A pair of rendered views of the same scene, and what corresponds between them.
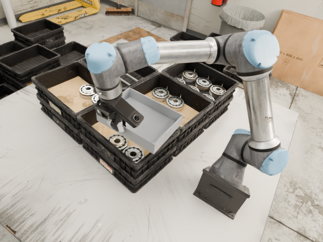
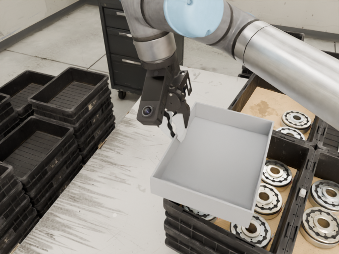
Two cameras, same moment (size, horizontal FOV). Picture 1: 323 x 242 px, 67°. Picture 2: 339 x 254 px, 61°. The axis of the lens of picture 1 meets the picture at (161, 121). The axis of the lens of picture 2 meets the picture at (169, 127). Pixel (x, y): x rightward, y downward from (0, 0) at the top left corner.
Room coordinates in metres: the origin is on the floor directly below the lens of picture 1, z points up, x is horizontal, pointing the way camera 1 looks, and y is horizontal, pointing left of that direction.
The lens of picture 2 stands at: (0.55, -0.35, 1.55)
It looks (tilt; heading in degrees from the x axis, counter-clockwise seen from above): 42 degrees down; 86
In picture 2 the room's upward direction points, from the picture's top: straight up
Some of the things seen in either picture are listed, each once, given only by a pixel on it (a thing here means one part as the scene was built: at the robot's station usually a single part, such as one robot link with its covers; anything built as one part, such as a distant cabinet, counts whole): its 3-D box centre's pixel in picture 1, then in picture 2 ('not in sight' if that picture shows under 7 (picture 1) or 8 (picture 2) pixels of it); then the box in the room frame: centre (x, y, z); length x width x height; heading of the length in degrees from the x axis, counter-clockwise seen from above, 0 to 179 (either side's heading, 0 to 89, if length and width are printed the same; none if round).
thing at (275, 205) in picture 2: not in sight; (263, 197); (0.85, 0.11, 0.86); 0.10 x 0.10 x 0.01
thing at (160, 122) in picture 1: (140, 117); (217, 154); (0.69, 0.08, 1.08); 0.27 x 0.20 x 0.05; 63
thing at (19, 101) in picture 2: not in sight; (31, 108); (-0.29, 1.30, 0.31); 0.40 x 0.30 x 0.34; 64
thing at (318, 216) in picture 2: not in sight; (323, 223); (0.98, 0.02, 0.86); 0.05 x 0.05 x 0.01
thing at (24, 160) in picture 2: not in sight; (37, 166); (-0.11, 0.77, 0.31); 0.40 x 0.30 x 0.34; 64
